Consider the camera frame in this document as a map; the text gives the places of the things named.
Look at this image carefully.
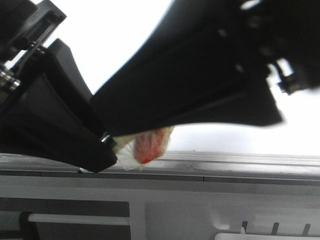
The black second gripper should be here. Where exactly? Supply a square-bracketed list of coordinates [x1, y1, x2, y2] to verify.
[239, 0, 320, 95]

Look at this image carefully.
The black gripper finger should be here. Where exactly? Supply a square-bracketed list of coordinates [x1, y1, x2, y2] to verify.
[90, 0, 282, 136]
[0, 39, 117, 173]

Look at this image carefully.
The white black whiteboard marker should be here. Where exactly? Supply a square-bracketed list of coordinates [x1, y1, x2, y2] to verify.
[112, 126, 175, 171]

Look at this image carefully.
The white whiteboard with grey frame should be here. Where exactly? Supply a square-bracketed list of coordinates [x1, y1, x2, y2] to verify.
[0, 0, 320, 187]

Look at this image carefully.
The white metal table frame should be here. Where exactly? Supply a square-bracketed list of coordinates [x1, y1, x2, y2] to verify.
[0, 175, 320, 240]

